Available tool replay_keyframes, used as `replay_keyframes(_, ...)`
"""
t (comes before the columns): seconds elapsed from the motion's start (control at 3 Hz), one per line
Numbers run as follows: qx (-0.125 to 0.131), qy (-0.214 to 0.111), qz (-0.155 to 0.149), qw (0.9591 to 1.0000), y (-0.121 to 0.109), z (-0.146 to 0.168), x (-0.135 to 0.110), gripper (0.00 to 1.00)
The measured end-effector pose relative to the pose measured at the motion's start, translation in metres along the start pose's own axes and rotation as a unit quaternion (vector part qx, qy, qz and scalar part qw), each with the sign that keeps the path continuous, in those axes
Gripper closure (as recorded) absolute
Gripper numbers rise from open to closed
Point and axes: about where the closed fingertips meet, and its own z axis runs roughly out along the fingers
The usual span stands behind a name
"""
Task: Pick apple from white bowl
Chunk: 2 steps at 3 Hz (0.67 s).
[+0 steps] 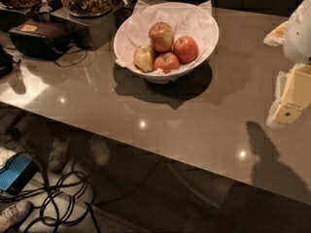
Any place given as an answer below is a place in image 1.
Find black VR headset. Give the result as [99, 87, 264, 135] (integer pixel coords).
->
[9, 19, 72, 61]

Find dark riser block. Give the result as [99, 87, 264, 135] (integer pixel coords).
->
[51, 8, 124, 50]

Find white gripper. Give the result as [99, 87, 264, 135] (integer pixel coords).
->
[263, 0, 311, 127]

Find white paper liner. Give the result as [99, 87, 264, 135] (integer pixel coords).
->
[115, 0, 214, 76]

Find blue box on floor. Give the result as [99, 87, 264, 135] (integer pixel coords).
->
[0, 153, 38, 195]

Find metal serving spoon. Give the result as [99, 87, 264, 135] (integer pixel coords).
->
[39, 0, 52, 14]

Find white bowl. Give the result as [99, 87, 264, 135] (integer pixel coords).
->
[113, 1, 220, 84]

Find black floor cables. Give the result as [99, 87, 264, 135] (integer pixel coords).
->
[0, 150, 102, 233]

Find left yellow-green apple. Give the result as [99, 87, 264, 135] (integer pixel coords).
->
[133, 44, 156, 73]

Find white sneaker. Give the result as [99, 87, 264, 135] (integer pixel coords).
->
[0, 200, 33, 233]

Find red apple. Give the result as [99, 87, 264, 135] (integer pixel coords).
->
[149, 22, 174, 52]
[173, 36, 198, 64]
[154, 52, 180, 74]

